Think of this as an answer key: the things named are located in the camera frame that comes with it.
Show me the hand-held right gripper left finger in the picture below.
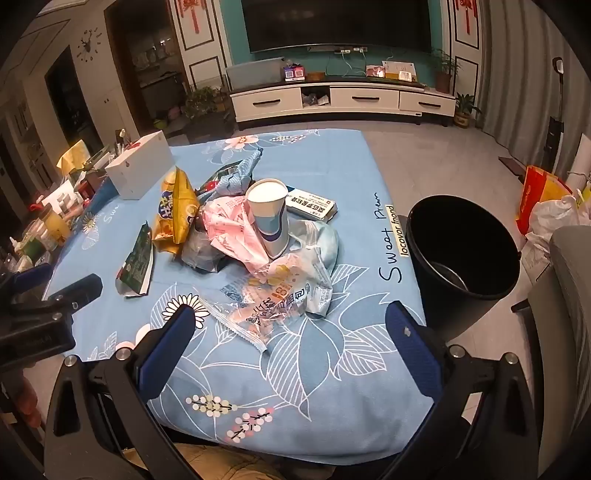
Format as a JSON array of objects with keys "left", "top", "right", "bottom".
[{"left": 44, "top": 304, "right": 197, "bottom": 480}]

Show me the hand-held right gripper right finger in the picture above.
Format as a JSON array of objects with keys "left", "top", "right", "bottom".
[{"left": 385, "top": 300, "right": 541, "bottom": 480}]

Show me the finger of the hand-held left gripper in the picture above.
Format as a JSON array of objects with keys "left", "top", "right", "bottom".
[
  {"left": 11, "top": 274, "right": 103, "bottom": 319},
  {"left": 0, "top": 263, "right": 52, "bottom": 301}
]

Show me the black trash bin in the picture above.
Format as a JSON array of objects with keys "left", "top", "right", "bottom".
[{"left": 409, "top": 195, "right": 525, "bottom": 344}]

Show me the green snack packet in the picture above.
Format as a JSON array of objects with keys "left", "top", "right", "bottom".
[{"left": 115, "top": 222, "right": 155, "bottom": 298}]

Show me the grey plastic bag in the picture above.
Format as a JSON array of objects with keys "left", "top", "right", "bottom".
[{"left": 181, "top": 222, "right": 227, "bottom": 274}]

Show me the clear printed plastic bag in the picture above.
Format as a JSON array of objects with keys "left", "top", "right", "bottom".
[{"left": 198, "top": 251, "right": 334, "bottom": 354}]

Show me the yellow snack bag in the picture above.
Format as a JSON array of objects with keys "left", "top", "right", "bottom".
[{"left": 152, "top": 167, "right": 201, "bottom": 256}]

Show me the pink plastic wrapper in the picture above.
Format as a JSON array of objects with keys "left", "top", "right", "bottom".
[{"left": 201, "top": 195, "right": 278, "bottom": 275}]

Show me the light blue plastic bag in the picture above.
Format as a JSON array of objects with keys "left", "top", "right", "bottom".
[{"left": 286, "top": 219, "right": 340, "bottom": 273}]

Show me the white and blue paper cup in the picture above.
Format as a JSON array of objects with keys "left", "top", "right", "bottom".
[{"left": 245, "top": 178, "right": 291, "bottom": 259}]

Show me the white blue tissue packet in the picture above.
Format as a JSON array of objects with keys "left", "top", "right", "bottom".
[{"left": 284, "top": 185, "right": 339, "bottom": 223}]

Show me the blue checked wrapper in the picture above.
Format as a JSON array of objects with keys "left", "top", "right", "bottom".
[{"left": 196, "top": 148, "right": 265, "bottom": 204}]

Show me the person's left hand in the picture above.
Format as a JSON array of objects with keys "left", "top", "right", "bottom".
[{"left": 0, "top": 369, "right": 43, "bottom": 429}]

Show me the orange juice bottle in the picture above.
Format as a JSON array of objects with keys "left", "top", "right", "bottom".
[{"left": 39, "top": 208, "right": 70, "bottom": 245}]

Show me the blue floral tablecloth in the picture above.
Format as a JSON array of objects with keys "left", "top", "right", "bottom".
[{"left": 44, "top": 128, "right": 437, "bottom": 467}]

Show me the yellow cloth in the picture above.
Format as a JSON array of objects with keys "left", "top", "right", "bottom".
[{"left": 56, "top": 139, "right": 88, "bottom": 174}]

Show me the white cardboard box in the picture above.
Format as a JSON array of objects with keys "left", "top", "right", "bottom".
[{"left": 105, "top": 130, "right": 175, "bottom": 200}]

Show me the grey sofa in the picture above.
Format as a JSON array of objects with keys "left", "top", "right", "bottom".
[{"left": 526, "top": 226, "right": 591, "bottom": 478}]

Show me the white plastic bag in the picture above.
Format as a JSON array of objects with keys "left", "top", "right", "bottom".
[{"left": 526, "top": 194, "right": 591, "bottom": 259}]

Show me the orange and yellow bag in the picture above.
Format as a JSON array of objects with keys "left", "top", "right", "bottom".
[{"left": 516, "top": 165, "right": 573, "bottom": 236}]

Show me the dark floor mat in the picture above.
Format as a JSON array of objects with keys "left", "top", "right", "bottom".
[{"left": 498, "top": 157, "right": 529, "bottom": 178}]

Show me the cluster of potted plants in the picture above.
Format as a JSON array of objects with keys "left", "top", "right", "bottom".
[{"left": 182, "top": 85, "right": 232, "bottom": 123}]

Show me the small potted plant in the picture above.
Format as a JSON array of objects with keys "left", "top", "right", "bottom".
[{"left": 453, "top": 92, "right": 481, "bottom": 129}]

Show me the white television cabinet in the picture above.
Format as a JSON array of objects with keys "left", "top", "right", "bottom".
[{"left": 229, "top": 80, "right": 457, "bottom": 127}]

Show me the grey flat panel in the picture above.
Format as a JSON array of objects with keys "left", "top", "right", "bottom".
[{"left": 225, "top": 58, "right": 284, "bottom": 90}]

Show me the tall potted plant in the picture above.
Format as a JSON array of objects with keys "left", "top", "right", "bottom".
[{"left": 429, "top": 48, "right": 462, "bottom": 95}]

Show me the white card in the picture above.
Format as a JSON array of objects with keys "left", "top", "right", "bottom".
[{"left": 382, "top": 60, "right": 416, "bottom": 83}]

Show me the red hanging knot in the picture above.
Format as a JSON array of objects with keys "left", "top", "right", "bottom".
[
  {"left": 455, "top": 0, "right": 476, "bottom": 35},
  {"left": 178, "top": 0, "right": 204, "bottom": 33}
]

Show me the grey curtain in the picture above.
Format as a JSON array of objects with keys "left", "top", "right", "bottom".
[{"left": 475, "top": 0, "right": 591, "bottom": 185}]

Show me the black television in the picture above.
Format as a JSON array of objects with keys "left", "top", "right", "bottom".
[{"left": 240, "top": 0, "right": 432, "bottom": 55}]

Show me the black wall clock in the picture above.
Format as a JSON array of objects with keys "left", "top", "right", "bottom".
[{"left": 76, "top": 30, "right": 103, "bottom": 61}]

